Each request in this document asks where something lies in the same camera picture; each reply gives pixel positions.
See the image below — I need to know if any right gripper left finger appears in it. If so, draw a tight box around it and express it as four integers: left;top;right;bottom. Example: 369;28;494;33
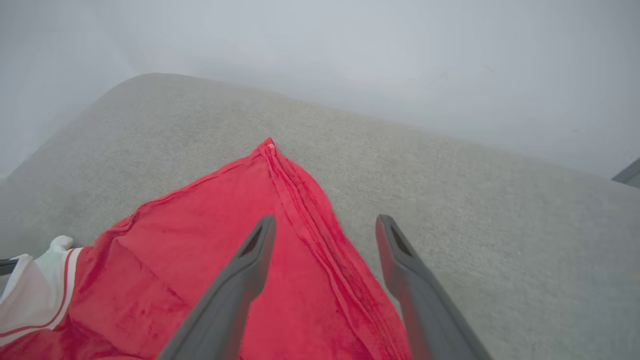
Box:
157;215;277;360

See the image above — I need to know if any grey fabric sofa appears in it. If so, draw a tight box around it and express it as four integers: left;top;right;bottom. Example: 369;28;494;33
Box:
0;72;640;360

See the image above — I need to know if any red and white jersey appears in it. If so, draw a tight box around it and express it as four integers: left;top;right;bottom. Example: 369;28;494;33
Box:
0;137;413;360

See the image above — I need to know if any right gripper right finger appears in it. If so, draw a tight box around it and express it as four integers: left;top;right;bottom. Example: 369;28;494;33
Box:
375;214;493;360

